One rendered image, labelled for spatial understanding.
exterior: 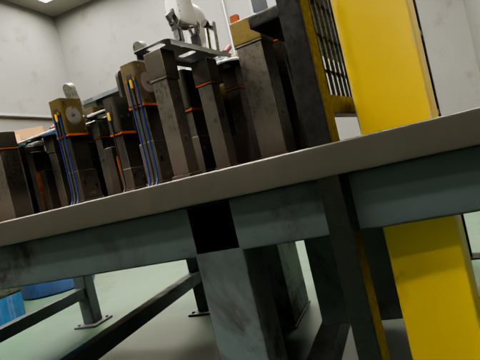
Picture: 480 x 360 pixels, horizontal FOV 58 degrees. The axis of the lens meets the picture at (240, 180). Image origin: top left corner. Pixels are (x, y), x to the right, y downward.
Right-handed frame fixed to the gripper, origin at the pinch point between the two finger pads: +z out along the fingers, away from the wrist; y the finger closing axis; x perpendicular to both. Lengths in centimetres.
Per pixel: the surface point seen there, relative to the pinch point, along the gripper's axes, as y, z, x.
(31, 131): -499, -140, -756
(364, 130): 53, 41, 59
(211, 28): -15.8, -7.1, 0.3
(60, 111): 22.1, 11.7, -38.4
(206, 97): 22.2, 22.9, 15.4
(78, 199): 23, 40, -39
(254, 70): 16.7, 19.3, 27.5
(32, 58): -623, -346, -849
